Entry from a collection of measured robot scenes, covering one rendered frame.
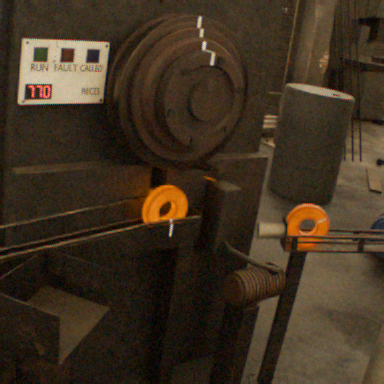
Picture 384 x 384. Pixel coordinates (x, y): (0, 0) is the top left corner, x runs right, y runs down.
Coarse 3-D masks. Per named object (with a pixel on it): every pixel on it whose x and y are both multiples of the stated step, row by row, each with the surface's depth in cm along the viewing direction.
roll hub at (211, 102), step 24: (168, 72) 146; (192, 72) 148; (216, 72) 152; (168, 96) 145; (192, 96) 149; (216, 96) 153; (240, 96) 159; (168, 120) 148; (192, 120) 154; (216, 120) 159
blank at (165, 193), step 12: (156, 192) 171; (168, 192) 172; (180, 192) 174; (144, 204) 171; (156, 204) 171; (180, 204) 176; (144, 216) 172; (156, 216) 173; (168, 216) 178; (180, 216) 178
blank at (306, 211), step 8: (296, 208) 185; (304, 208) 183; (312, 208) 183; (320, 208) 185; (288, 216) 186; (296, 216) 184; (304, 216) 184; (312, 216) 184; (320, 216) 184; (288, 224) 186; (296, 224) 186; (320, 224) 185; (328, 224) 185; (288, 232) 187; (296, 232) 187; (312, 232) 188; (320, 232) 186; (312, 240) 187; (320, 240) 187
